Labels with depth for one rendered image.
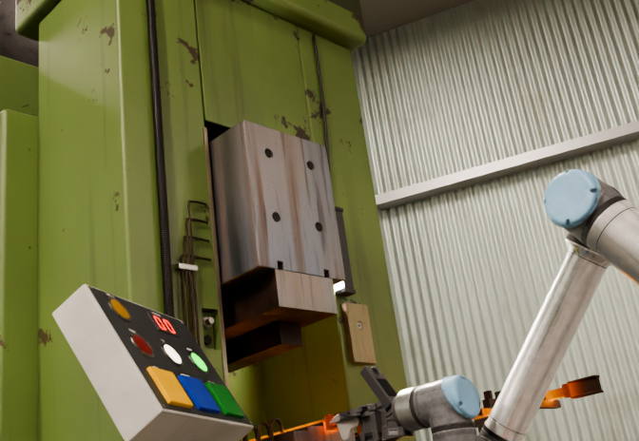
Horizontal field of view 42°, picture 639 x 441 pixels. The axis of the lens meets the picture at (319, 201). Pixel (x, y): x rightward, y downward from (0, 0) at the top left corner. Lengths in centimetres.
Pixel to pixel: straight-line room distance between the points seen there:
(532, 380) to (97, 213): 109
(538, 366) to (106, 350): 88
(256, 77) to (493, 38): 295
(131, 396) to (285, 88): 138
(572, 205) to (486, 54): 362
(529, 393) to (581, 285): 25
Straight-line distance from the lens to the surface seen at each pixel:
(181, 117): 220
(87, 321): 146
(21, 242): 234
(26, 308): 229
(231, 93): 237
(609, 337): 455
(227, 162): 215
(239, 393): 247
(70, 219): 221
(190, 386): 149
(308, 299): 205
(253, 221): 202
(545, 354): 180
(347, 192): 254
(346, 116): 270
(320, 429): 198
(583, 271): 178
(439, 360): 469
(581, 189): 163
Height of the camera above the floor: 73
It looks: 23 degrees up
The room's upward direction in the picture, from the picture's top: 8 degrees counter-clockwise
